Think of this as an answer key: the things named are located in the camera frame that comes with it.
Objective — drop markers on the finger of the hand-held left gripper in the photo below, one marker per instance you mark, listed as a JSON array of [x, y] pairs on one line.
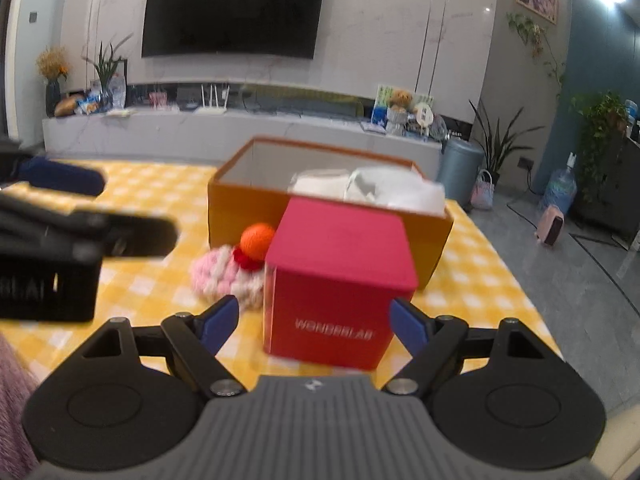
[[65, 176], [125, 235]]

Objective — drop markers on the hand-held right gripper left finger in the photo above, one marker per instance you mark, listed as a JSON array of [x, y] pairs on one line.
[[220, 317]]

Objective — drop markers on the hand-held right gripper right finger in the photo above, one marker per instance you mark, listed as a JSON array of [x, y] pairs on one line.
[[407, 322]]

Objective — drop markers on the pink knitted cloth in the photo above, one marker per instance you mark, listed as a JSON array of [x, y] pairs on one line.
[[220, 275]]

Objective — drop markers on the red knitted flower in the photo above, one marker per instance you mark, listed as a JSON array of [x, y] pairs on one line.
[[245, 261]]

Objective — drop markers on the orange knitted ball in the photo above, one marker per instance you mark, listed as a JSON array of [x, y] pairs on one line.
[[257, 241]]

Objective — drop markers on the orange cardboard box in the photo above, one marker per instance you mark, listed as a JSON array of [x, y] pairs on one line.
[[240, 205]]

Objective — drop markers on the white cloth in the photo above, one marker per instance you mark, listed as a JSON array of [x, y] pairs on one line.
[[400, 190]]

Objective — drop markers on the white round pad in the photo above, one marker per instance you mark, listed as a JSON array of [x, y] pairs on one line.
[[317, 186]]

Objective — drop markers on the yellow checkered tablecloth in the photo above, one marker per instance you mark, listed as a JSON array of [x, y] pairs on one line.
[[150, 290]]

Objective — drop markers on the bread loaf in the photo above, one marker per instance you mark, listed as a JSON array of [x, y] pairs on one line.
[[66, 106]]

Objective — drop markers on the red cube box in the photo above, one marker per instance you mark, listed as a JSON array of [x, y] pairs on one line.
[[340, 280]]

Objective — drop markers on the dark vase with yellow flowers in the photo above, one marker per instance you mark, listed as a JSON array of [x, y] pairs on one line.
[[52, 95]]

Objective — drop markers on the clear plastic bags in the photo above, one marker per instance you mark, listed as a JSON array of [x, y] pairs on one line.
[[102, 97]]

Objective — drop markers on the green leafy potted plant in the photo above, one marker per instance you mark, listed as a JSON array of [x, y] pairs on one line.
[[106, 67]]

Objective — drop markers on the purple fluffy blanket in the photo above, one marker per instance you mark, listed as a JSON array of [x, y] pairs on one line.
[[12, 400]]

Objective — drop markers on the small pink box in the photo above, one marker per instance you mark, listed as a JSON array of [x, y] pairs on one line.
[[158, 98]]

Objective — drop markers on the white marble media console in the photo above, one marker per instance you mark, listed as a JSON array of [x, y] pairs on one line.
[[200, 132]]

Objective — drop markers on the pastel woven bag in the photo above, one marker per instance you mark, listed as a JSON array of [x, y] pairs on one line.
[[482, 194]]

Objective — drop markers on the white router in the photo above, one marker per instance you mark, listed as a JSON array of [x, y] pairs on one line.
[[212, 109]]

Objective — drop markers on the grey trash can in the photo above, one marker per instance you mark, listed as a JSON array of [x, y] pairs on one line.
[[460, 170]]

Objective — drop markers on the pink space heater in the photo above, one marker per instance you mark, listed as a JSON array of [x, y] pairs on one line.
[[550, 225]]

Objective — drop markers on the snake plant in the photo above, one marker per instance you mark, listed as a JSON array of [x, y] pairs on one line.
[[500, 145]]

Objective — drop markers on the blue water jug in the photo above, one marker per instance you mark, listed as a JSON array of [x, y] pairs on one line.
[[559, 190]]

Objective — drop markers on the white round hand fan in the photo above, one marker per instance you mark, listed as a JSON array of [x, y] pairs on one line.
[[423, 114]]

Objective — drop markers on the brown teddy bear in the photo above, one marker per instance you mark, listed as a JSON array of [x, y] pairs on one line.
[[401, 100]]

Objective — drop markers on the dark cabinet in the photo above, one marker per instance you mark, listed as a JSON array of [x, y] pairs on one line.
[[617, 185]]

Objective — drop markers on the bushy green plant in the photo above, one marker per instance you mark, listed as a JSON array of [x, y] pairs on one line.
[[600, 125]]

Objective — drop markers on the hanging vine plant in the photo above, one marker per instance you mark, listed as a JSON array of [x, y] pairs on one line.
[[532, 35]]

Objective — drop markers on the black wall television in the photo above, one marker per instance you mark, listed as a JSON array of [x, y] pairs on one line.
[[230, 10]]

